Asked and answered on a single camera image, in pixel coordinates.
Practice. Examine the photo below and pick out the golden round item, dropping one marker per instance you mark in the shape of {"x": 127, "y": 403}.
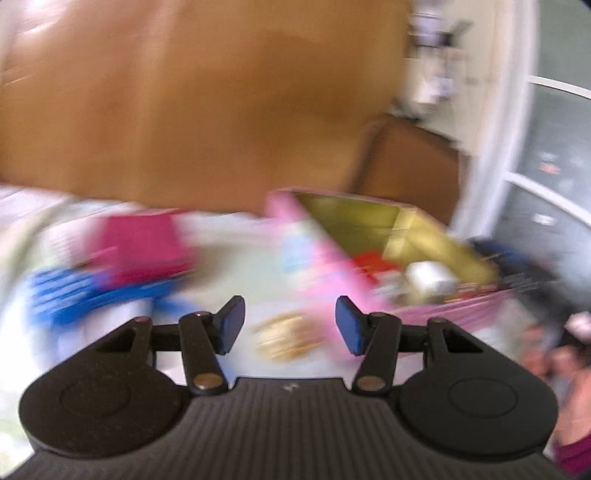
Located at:
{"x": 284, "y": 337}

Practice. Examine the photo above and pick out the magenta box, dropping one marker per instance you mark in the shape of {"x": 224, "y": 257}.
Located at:
{"x": 138, "y": 249}

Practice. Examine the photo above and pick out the red packet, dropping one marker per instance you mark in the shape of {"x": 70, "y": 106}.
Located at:
{"x": 371, "y": 265}

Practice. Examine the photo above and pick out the pink box with gold inside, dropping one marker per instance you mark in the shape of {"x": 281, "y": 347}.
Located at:
{"x": 323, "y": 258}

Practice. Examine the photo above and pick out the blue and white packet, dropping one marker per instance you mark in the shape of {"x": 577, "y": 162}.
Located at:
{"x": 69, "y": 295}

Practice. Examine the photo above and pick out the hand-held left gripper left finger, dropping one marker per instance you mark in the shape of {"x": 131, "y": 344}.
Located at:
{"x": 232, "y": 321}

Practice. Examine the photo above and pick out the wooden headboard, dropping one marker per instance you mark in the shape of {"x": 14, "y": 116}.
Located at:
{"x": 198, "y": 101}

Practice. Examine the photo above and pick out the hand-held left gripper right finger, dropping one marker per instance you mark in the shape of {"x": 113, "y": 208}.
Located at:
{"x": 348, "y": 325}

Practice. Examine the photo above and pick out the person's right hand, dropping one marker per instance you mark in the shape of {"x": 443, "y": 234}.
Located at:
{"x": 558, "y": 364}

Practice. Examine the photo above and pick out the pale printed blanket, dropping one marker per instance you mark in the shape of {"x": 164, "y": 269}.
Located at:
{"x": 221, "y": 258}

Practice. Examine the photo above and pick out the white jar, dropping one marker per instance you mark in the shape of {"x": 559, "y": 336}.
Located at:
{"x": 429, "y": 277}

